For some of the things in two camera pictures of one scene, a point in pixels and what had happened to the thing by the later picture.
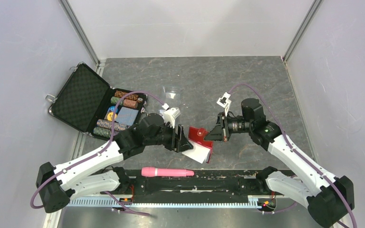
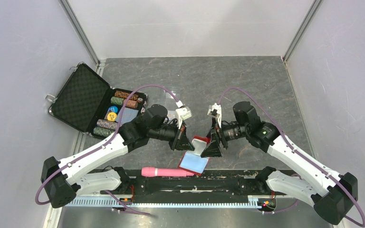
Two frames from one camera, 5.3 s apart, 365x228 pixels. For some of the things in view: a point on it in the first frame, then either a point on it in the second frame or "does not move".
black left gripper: [178, 142] does not move
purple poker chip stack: [106, 124] does not move
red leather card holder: [198, 134] to [192, 161]
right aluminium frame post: [311, 14] does not move
